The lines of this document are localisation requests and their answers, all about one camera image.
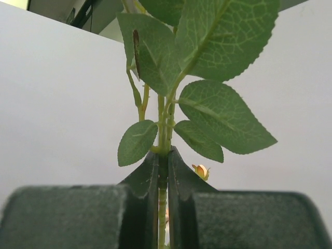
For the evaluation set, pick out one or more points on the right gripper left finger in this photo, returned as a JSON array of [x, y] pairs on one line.
[[85, 216]]

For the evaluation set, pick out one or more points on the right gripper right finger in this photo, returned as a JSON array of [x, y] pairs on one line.
[[204, 217]]

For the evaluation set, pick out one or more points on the pink flowers with green leaves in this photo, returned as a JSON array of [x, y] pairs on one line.
[[180, 55]]

